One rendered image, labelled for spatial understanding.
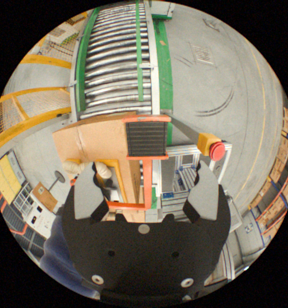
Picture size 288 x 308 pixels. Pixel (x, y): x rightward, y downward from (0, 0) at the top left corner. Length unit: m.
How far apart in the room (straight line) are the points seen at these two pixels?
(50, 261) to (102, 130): 0.49
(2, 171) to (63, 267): 7.35
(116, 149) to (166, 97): 1.05
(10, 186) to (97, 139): 7.48
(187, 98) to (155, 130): 1.23
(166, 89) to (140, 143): 1.17
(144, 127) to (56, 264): 0.44
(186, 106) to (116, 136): 1.14
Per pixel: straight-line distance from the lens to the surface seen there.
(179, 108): 1.34
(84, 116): 0.89
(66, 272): 0.37
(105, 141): 0.38
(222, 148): 0.36
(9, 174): 7.58
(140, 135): 0.18
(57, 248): 0.36
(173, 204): 0.78
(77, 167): 0.41
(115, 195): 0.48
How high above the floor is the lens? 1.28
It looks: 62 degrees down
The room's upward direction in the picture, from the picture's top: 177 degrees counter-clockwise
